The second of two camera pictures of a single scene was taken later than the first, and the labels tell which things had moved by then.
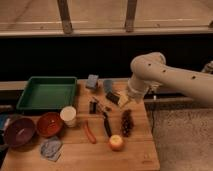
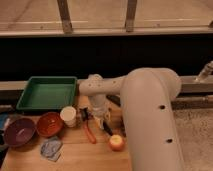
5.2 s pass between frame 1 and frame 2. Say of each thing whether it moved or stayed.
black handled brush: stayed
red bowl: stayed
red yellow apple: stayed
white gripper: moved
